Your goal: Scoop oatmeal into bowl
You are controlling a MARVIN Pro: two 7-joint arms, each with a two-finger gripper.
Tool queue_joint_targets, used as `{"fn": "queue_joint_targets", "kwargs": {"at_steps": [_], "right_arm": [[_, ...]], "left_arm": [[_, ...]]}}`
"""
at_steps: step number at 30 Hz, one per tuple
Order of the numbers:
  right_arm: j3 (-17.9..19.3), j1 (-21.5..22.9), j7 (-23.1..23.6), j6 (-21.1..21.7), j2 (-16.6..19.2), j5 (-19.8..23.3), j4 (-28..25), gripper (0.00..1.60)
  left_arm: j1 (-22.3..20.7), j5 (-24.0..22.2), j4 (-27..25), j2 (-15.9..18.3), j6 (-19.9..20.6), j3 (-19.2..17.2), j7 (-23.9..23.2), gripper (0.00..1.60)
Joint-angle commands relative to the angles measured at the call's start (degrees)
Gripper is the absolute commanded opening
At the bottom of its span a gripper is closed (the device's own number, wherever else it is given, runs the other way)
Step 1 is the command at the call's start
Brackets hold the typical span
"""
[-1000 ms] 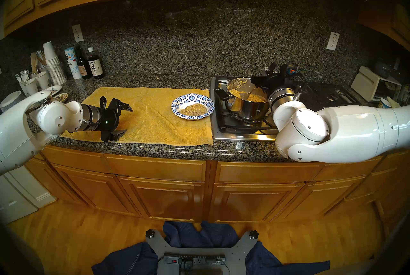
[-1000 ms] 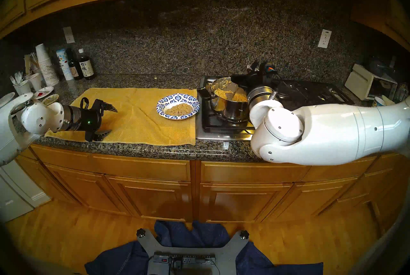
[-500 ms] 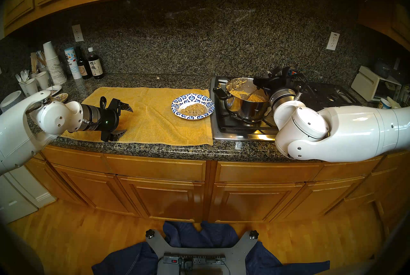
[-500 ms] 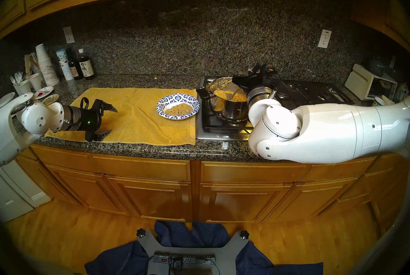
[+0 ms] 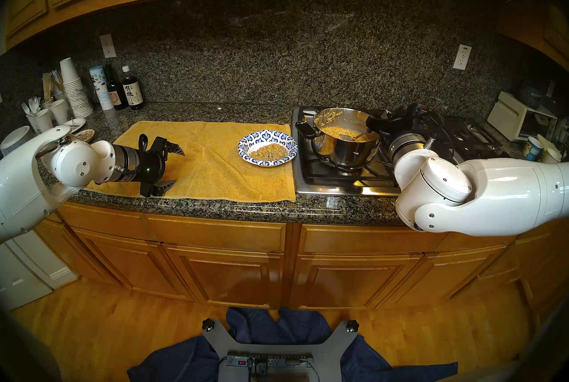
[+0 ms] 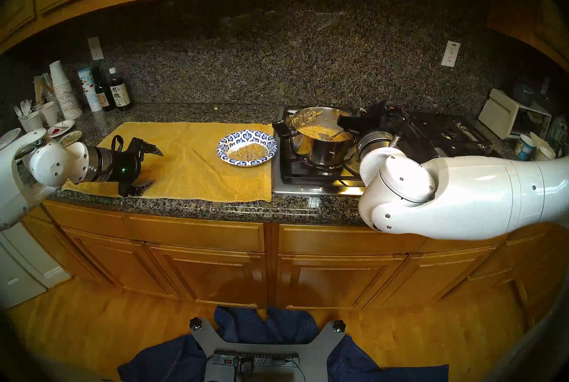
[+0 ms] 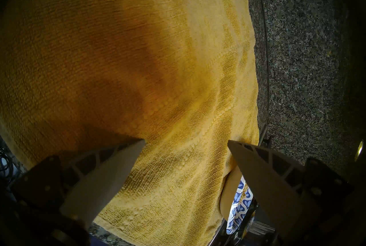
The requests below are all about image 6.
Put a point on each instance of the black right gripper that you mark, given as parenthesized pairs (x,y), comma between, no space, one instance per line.
(384,119)

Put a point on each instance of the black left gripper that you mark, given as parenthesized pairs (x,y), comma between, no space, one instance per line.
(126,165)

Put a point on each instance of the metal ladle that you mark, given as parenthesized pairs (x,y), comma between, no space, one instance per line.
(340,135)

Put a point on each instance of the scooped oatmeal portion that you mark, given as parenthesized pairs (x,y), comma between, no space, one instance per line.
(249,152)

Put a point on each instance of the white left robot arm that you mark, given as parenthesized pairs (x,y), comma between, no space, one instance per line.
(53,165)

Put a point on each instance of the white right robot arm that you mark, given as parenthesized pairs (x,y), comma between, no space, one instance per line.
(466,194)

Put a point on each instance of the cooked oatmeal mass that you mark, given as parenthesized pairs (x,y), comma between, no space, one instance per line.
(318,131)

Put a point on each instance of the blue patterned paper bowl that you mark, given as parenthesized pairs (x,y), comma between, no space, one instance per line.
(231,139)

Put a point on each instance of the plain white bowl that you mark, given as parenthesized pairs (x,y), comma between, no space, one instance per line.
(9,137)

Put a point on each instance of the stainless steel pot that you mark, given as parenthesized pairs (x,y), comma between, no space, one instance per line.
(324,154)

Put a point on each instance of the yellow towel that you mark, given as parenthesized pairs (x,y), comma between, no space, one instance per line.
(191,172)

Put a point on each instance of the steel gas stove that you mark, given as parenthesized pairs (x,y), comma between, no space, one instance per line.
(311,181)

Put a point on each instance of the wooden drawer front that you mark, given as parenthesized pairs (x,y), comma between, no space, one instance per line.
(195,232)
(84,214)
(462,245)
(338,239)

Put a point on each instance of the soy sauce bottle white label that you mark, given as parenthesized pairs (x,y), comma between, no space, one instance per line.
(120,94)

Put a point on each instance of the small dark sauce bottle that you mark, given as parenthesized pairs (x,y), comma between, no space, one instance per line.
(103,99)

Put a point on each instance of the white saucer red smear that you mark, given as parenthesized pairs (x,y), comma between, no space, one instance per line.
(62,125)

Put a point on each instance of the white blue cylindrical canister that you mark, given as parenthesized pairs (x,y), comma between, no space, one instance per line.
(90,92)

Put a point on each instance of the wooden lower cabinet door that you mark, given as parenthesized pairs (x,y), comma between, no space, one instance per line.
(333,281)
(213,274)
(426,274)
(124,265)

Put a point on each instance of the stack of paper cups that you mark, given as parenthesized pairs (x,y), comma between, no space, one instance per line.
(66,96)

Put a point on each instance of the paper cup holding forks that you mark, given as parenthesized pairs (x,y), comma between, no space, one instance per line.
(32,122)

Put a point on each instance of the wooden stirrer sticks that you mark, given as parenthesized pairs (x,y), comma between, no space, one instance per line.
(38,88)

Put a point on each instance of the white plastic fork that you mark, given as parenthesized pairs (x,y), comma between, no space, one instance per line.
(26,106)
(18,111)

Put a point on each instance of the white toaster oven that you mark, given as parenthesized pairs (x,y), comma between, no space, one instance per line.
(495,112)

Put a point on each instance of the white kitchen appliance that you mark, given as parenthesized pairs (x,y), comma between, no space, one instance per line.
(22,270)

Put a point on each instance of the black base knob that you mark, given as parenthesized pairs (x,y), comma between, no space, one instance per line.
(339,325)
(195,323)

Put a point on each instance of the dark kettle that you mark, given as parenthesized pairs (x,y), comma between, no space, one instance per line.
(522,91)

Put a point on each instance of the blue printed paper cup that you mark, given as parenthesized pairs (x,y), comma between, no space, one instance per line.
(526,148)

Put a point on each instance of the dark blue cloth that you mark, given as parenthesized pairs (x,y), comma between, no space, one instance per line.
(249,325)

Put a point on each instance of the white wall outlet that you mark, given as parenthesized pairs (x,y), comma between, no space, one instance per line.
(95,48)
(450,53)

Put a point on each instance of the wooden lower cabinet frame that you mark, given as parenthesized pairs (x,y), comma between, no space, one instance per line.
(271,261)

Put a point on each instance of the wooden corner wall cabinet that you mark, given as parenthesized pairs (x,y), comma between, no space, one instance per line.
(549,30)

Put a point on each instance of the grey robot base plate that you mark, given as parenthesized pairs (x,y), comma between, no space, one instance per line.
(320,350)

